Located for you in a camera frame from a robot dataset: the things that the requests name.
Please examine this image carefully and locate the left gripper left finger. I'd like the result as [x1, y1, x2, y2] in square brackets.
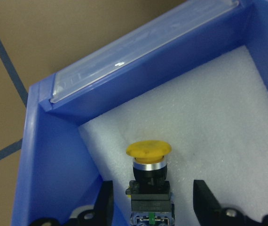
[94, 181, 114, 226]

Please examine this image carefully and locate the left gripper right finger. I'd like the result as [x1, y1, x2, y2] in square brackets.
[193, 180, 221, 226]

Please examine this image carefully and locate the yellow mushroom push button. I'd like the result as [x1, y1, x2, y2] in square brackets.
[126, 140, 175, 226]

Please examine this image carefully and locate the blue plastic bin with foam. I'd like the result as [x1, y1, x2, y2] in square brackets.
[11, 0, 268, 226]

